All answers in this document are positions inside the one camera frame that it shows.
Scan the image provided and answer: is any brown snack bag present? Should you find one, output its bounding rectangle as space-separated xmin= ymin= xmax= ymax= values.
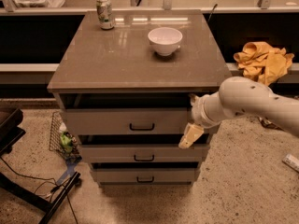
xmin=259 ymin=118 xmax=279 ymax=130

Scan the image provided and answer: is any grey drawer cabinet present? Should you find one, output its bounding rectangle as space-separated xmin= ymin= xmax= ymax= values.
xmin=47 ymin=9 xmax=234 ymax=191

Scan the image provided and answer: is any black floor cable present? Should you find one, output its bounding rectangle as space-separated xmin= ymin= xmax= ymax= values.
xmin=0 ymin=156 xmax=78 ymax=224

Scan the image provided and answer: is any wire mesh basket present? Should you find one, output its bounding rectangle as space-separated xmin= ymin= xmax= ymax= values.
xmin=49 ymin=111 xmax=81 ymax=162

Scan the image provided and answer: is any black chair base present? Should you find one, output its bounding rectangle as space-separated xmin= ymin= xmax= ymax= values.
xmin=0 ymin=107 xmax=82 ymax=224

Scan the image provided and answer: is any grey drawer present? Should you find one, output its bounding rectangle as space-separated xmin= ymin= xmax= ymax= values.
xmin=91 ymin=168 xmax=200 ymax=185
xmin=79 ymin=145 xmax=209 ymax=163
xmin=61 ymin=108 xmax=192 ymax=135

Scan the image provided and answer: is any grey bottom drawer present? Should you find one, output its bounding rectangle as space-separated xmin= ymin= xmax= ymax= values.
xmin=91 ymin=168 xmax=200 ymax=185

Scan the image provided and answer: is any green snack bag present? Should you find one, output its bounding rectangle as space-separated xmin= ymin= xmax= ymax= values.
xmin=60 ymin=132 xmax=73 ymax=153

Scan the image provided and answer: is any grey middle drawer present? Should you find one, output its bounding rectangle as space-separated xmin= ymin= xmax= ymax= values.
xmin=79 ymin=145 xmax=209 ymax=163

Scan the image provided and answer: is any grey top drawer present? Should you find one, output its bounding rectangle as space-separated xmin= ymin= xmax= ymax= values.
xmin=61 ymin=108 xmax=192 ymax=135

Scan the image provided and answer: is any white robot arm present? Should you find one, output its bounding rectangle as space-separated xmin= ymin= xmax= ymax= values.
xmin=178 ymin=77 xmax=299 ymax=149

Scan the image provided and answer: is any green white drink can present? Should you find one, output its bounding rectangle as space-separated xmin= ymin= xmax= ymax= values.
xmin=96 ymin=0 xmax=114 ymax=30

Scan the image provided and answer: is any white ceramic bowl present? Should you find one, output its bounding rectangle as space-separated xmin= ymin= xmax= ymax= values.
xmin=148 ymin=27 xmax=183 ymax=56

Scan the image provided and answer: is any yellow crumpled cloth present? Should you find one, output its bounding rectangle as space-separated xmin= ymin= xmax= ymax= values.
xmin=234 ymin=42 xmax=294 ymax=86

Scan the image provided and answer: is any white box on floor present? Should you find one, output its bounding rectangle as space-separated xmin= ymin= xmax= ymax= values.
xmin=282 ymin=154 xmax=299 ymax=173

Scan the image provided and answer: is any blue tape on floor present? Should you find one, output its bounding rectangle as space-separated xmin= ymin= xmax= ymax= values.
xmin=56 ymin=160 xmax=78 ymax=185

